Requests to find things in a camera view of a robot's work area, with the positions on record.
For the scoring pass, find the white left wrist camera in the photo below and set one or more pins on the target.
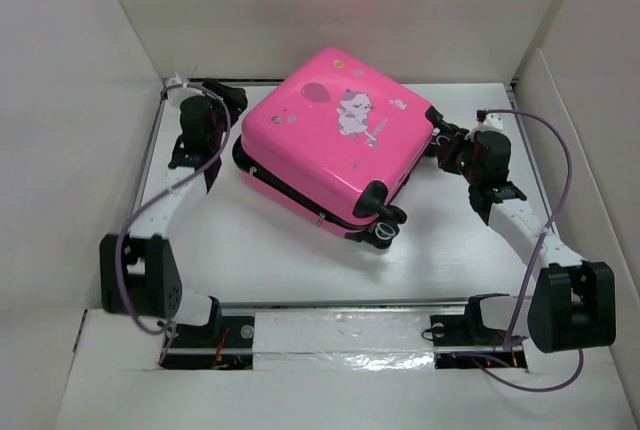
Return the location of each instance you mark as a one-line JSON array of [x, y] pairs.
[[176, 89]]

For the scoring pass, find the pink kids suitcase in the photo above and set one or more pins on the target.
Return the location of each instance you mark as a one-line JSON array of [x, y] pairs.
[[335, 142]]

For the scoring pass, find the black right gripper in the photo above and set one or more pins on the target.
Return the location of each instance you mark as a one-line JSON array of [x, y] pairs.
[[445, 151]]

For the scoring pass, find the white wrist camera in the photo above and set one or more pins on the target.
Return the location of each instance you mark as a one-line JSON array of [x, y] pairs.
[[489, 121], [176, 89]]

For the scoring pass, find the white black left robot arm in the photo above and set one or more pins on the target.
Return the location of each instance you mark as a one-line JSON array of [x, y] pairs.
[[139, 276]]

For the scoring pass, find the white side board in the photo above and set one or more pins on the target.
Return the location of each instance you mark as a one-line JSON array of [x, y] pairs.
[[584, 220]]

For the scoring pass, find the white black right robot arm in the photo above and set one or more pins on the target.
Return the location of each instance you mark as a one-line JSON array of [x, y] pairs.
[[565, 301]]

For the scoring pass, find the metal base rail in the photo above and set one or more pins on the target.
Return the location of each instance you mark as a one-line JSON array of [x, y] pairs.
[[449, 331]]

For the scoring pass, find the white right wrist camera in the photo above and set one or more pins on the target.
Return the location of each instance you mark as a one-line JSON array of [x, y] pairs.
[[489, 121]]

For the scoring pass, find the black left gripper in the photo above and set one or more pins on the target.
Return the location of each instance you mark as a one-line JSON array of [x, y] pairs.
[[233, 99]]

